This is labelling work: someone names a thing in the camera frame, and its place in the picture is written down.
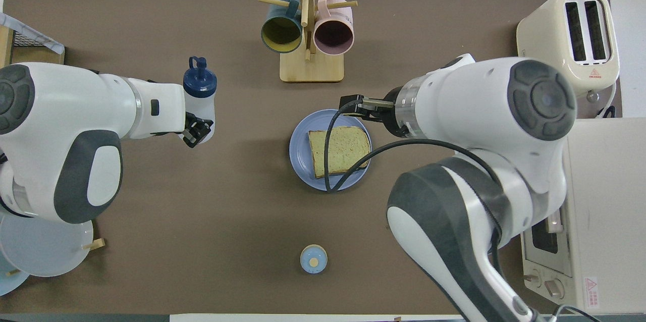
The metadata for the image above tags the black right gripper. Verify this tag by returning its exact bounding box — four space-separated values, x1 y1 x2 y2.
339 87 410 138

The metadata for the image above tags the slice of toast bread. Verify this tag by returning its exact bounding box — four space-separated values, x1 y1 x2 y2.
308 126 371 179

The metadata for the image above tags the white squeeze bottle blue cap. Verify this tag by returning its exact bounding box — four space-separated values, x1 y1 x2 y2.
183 56 218 144

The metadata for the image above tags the blue round plate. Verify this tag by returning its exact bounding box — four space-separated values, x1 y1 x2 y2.
289 109 372 192

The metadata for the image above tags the pale grey plate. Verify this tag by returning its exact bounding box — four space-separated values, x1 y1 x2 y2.
0 213 94 278

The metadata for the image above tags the light blue plate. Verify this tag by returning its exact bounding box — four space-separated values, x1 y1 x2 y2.
0 256 30 296

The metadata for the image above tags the wooden mug tree stand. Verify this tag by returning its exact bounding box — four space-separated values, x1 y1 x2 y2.
258 0 358 83

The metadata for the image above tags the pink mug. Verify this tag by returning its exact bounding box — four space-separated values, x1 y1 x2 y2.
313 0 355 57

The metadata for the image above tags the brown table mat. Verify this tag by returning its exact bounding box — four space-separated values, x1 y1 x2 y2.
0 0 614 315

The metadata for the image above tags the dark teal mug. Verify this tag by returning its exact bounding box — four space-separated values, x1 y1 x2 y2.
260 0 303 54

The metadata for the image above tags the wooden dish rack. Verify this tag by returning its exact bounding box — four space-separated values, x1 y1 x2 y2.
6 238 106 277

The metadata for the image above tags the cream two-slot toaster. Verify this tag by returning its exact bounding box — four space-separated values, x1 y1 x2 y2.
516 0 620 105

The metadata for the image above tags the white blue patterned cloth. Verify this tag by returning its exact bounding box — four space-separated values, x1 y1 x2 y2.
0 13 65 55

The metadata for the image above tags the white toaster oven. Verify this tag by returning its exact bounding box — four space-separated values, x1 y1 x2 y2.
520 118 646 314

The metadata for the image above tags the white toaster power cord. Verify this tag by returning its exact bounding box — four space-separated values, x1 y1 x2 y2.
596 82 619 119

